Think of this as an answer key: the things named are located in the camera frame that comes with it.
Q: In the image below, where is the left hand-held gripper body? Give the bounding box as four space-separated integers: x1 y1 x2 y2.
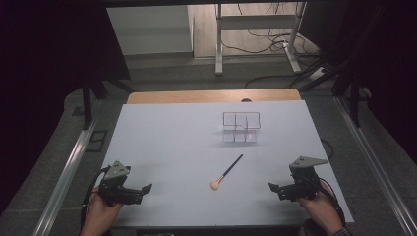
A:
97 160 140 207

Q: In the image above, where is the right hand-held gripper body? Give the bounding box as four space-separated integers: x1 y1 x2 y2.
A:
282 155 329 202

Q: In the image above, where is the black makeup brush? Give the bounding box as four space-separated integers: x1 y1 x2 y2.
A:
209 153 245 192

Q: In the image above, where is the clear acrylic organizer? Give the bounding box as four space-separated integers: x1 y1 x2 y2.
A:
222 111 262 145

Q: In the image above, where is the person's left hand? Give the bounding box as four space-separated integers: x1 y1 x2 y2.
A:
80 186 125 236

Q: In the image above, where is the person's right hand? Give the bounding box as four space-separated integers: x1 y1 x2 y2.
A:
297 181 344 236

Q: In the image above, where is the white table mat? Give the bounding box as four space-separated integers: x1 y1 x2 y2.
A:
98 99 355 228

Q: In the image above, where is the black metal stand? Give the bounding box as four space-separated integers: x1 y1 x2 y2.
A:
81 73 136 131
329 63 373 128

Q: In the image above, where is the white power strip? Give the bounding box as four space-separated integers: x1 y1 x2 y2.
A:
308 66 329 82

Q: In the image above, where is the dark curtain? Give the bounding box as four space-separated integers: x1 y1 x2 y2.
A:
299 0 417 165
0 0 132 214

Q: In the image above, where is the white cabinet panel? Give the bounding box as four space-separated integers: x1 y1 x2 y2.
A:
105 4 195 57

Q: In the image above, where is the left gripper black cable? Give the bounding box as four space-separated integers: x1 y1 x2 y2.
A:
80 165 112 229

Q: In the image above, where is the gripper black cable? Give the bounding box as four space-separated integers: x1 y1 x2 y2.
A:
319 177 347 228
80 165 112 229

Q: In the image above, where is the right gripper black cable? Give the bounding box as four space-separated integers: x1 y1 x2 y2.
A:
319 177 347 228

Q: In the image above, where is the thin black cable loop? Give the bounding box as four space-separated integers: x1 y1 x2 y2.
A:
320 138 335 160

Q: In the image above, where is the aluminium rail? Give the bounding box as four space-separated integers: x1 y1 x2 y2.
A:
31 111 103 236
333 95 417 236

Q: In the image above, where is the black floor frame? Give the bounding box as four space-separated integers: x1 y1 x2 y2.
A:
85 129 109 153

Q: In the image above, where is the long black floor cable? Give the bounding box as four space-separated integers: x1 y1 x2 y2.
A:
244 74 298 90

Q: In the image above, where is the tangle of black floor cables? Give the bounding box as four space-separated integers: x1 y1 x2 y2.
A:
220 3 322 58

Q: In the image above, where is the white metal desk frame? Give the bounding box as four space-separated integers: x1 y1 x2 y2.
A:
214 2 308 77

